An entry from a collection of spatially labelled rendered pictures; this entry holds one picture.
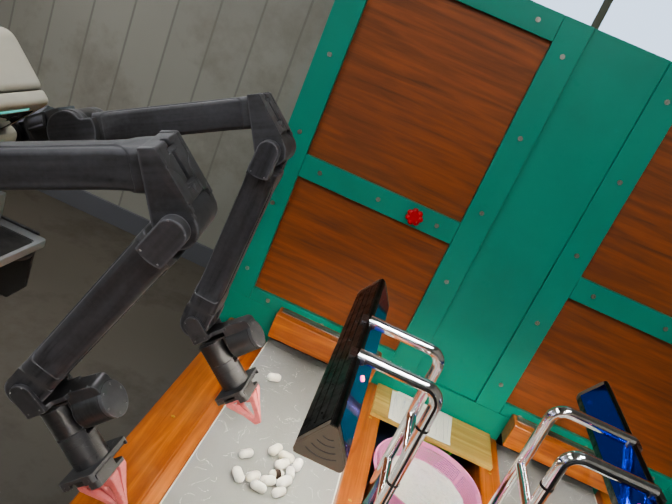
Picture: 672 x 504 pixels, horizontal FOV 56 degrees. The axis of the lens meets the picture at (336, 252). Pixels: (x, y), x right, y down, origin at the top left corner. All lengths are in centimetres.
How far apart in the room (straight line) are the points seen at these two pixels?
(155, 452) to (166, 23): 272
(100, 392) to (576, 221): 114
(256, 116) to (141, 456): 66
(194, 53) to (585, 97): 243
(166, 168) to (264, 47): 275
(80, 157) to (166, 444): 69
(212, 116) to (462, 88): 64
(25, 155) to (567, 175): 118
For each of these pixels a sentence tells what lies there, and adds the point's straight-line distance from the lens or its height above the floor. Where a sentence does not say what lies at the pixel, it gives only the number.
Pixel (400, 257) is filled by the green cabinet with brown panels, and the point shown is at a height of 112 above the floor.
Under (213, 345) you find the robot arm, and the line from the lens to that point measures 130.
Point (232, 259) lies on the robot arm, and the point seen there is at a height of 113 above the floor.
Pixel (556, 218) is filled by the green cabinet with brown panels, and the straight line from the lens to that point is 163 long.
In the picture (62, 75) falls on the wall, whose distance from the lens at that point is 397.
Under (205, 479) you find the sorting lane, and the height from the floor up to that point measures 74.
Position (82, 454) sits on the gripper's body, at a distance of 107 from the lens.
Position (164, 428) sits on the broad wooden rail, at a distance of 136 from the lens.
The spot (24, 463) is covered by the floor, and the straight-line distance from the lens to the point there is 234.
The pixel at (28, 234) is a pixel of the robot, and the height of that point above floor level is 104.
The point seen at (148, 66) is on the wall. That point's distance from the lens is 372.
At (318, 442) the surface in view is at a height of 107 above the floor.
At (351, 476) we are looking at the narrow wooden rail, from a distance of 144.
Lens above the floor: 163
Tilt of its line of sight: 20 degrees down
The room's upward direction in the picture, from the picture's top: 24 degrees clockwise
